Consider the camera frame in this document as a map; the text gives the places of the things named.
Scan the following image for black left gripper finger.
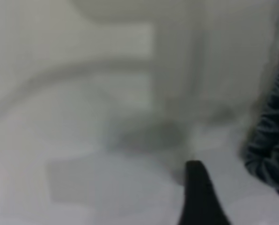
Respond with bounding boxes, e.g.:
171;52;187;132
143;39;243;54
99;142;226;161
178;160;234;225

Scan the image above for blue denim children's pants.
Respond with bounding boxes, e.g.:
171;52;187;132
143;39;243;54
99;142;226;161
243;67;279;203

